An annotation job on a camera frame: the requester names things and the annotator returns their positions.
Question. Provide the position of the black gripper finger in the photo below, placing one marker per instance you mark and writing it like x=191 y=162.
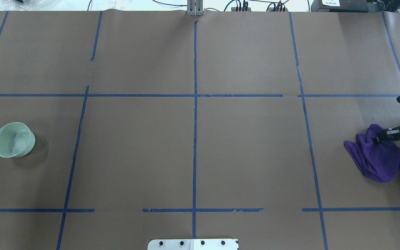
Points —
x=388 y=134

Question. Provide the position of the purple microfiber cloth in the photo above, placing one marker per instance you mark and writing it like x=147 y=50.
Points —
x=379 y=162

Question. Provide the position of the black device box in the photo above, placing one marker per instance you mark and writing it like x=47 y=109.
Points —
x=339 y=6

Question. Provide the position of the black power strip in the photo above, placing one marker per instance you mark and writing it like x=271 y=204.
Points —
x=271 y=8

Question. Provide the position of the pale green ceramic bowl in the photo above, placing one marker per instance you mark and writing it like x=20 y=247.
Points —
x=16 y=140

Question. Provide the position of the aluminium frame post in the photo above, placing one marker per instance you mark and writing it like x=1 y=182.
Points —
x=195 y=8

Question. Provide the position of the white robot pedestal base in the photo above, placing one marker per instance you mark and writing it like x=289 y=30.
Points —
x=193 y=244

